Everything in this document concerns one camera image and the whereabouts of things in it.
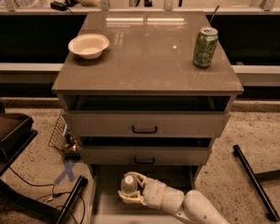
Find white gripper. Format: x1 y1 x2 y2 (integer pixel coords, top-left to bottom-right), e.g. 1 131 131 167
118 172 167 210

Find clear plastic bottle blue label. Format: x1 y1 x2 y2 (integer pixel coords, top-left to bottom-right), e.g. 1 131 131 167
120 175 138 194

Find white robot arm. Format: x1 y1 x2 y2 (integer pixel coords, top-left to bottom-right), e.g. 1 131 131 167
118 172 230 224

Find open bottom drawer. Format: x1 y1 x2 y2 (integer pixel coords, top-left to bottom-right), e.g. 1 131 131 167
91 165 194 224

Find grey drawer cabinet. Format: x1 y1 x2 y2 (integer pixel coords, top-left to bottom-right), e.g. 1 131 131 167
53 11 243 215

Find blue tape cross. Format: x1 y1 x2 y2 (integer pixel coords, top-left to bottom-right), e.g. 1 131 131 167
53 160 77 185

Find black stand leg right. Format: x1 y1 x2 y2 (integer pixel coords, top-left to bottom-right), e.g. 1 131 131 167
232 145 280 222

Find black chair base left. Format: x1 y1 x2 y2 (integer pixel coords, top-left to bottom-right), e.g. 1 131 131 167
0 102 88 224

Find white paper bowl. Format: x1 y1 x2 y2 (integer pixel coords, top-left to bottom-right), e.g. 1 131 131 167
68 34 109 60

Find green soda can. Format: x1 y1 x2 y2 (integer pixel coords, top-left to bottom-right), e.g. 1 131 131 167
193 27 218 68

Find black power adapter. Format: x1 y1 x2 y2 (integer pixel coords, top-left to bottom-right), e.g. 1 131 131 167
50 1 67 11

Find middle drawer with black handle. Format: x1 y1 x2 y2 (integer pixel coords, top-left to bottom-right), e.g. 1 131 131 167
79 137 213 165

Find drawer with black handle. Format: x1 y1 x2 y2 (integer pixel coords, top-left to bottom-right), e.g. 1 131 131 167
61 94 231 138
79 137 213 165

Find black cable on floor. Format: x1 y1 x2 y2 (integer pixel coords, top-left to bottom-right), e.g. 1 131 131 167
8 166 86 224

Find top drawer with black handle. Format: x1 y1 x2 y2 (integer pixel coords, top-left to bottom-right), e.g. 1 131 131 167
61 94 231 138

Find wire mesh basket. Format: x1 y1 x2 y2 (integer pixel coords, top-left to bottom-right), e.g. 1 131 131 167
49 113 80 161

